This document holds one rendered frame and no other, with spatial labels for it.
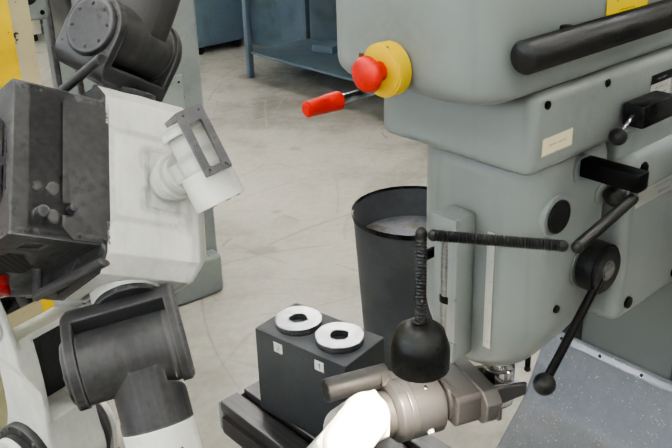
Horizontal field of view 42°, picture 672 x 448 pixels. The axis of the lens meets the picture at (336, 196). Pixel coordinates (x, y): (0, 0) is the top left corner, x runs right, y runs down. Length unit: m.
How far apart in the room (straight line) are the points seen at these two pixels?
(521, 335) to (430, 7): 0.47
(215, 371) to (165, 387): 2.49
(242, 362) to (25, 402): 2.12
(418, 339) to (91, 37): 0.58
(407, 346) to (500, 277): 0.18
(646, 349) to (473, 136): 0.72
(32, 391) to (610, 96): 1.01
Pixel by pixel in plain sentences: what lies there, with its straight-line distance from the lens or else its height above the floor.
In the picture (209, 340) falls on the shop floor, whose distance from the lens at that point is 3.78.
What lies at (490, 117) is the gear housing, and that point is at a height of 1.69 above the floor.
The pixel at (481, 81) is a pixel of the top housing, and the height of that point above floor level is 1.76.
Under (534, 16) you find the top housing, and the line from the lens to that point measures 0.92.
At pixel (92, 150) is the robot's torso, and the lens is 1.13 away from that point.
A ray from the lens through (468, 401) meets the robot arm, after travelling 1.27.
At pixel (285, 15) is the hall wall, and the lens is 8.35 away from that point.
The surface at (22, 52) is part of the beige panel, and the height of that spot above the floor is 1.44.
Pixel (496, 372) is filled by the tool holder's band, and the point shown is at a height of 1.27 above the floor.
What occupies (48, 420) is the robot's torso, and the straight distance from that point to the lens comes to 1.55.
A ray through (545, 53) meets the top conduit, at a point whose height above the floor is 1.79.
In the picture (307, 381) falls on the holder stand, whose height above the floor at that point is 1.06.
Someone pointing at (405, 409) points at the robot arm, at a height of 1.27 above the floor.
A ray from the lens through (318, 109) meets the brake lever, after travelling 1.02.
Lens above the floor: 2.01
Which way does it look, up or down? 23 degrees down
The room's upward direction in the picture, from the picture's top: 2 degrees counter-clockwise
